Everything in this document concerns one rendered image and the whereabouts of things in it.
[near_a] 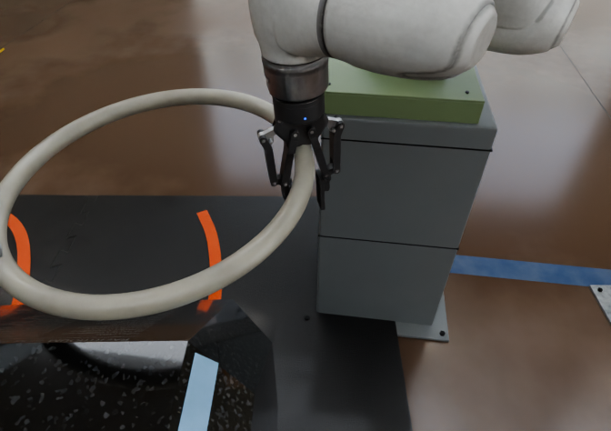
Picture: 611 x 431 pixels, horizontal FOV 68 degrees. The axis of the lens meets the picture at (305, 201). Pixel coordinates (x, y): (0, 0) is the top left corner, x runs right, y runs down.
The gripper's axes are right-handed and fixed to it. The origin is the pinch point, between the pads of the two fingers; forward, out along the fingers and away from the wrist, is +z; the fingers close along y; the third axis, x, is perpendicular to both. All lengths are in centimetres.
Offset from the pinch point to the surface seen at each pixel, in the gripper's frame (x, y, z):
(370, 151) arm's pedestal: -26.0, -21.4, 14.5
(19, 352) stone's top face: 19.4, 42.5, -0.9
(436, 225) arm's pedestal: -19, -39, 38
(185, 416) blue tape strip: 32.0, 22.4, 1.6
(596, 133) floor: -105, -181, 97
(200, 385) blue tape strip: 28.1, 20.6, 2.5
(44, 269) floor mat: -72, 90, 78
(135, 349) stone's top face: 22.5, 28.1, 0.0
